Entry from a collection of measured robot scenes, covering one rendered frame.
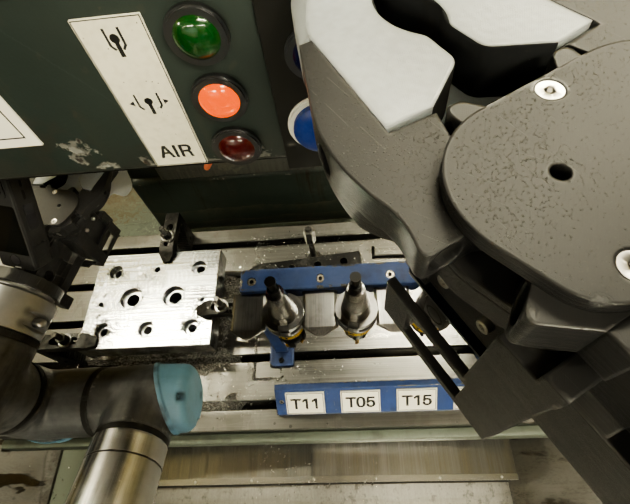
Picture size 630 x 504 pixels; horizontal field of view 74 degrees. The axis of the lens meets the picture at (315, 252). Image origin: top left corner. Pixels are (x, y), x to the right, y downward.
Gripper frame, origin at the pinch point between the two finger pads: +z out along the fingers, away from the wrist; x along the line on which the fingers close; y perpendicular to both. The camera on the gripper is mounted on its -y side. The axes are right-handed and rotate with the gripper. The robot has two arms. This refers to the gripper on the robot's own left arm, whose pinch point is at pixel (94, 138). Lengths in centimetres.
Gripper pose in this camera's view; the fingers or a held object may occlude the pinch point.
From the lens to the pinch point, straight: 59.8
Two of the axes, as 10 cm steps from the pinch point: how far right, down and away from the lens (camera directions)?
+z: 1.9, -8.6, 4.7
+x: 9.8, 1.1, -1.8
